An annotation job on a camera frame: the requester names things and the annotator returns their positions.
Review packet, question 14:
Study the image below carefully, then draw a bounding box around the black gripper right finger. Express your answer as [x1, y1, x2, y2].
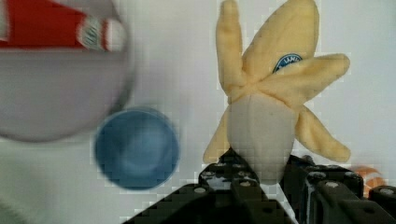
[280, 155, 396, 224]

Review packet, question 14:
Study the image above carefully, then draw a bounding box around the red plush ketchup bottle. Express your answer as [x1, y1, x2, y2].
[1, 0, 126, 52]

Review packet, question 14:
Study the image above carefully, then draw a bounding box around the yellow plush peeled banana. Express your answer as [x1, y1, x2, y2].
[203, 0, 350, 185]

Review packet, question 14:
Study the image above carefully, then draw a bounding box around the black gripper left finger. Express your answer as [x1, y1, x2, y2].
[122, 149, 293, 224]

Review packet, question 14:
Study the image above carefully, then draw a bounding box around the grey round plate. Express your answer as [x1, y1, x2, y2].
[1, 0, 128, 142]

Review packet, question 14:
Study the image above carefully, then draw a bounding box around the blue bowl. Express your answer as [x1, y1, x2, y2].
[93, 107, 180, 190]

